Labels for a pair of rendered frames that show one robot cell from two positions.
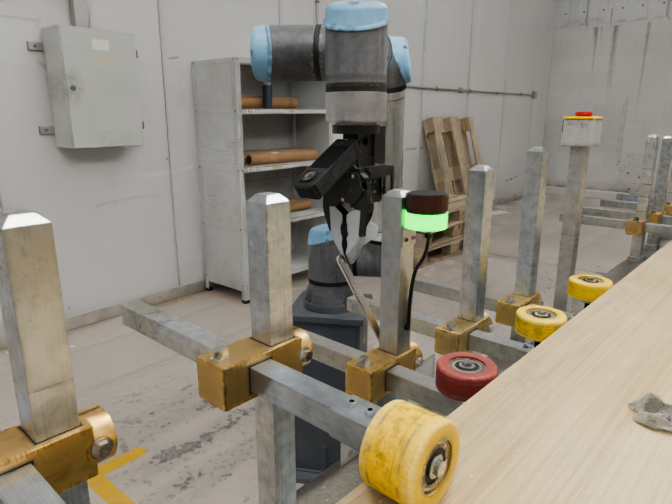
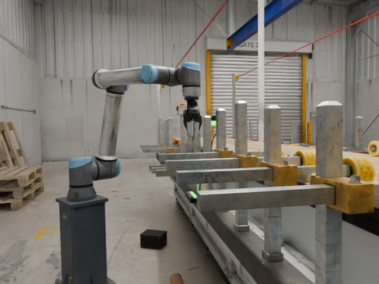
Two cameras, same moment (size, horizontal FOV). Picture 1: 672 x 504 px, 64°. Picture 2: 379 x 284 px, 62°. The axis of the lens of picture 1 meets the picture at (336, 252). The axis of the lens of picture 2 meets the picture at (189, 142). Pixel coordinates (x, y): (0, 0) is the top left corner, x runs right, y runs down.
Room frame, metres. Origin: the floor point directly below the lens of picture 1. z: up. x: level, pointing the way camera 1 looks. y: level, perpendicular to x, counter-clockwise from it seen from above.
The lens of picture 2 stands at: (-0.13, 1.23, 1.07)
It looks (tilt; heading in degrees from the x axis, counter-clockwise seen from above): 3 degrees down; 307
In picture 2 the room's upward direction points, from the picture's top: 1 degrees counter-clockwise
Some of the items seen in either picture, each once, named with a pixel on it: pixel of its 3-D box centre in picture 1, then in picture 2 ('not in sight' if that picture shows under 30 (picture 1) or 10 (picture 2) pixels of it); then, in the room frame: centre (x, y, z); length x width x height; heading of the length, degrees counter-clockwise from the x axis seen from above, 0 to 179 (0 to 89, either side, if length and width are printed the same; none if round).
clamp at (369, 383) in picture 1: (387, 368); not in sight; (0.75, -0.08, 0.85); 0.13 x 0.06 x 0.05; 138
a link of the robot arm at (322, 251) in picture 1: (333, 250); (82, 170); (1.71, 0.01, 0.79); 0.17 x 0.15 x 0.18; 82
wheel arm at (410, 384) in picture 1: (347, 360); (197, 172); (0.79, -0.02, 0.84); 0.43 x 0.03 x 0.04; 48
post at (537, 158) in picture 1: (528, 256); (189, 148); (1.14, -0.43, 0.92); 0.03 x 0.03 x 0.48; 48
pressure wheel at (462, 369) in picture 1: (464, 400); not in sight; (0.65, -0.17, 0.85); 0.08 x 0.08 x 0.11
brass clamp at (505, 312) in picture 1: (519, 306); not in sight; (1.13, -0.41, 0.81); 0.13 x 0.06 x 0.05; 138
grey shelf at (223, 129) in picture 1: (269, 178); not in sight; (3.82, 0.47, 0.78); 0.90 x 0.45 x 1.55; 139
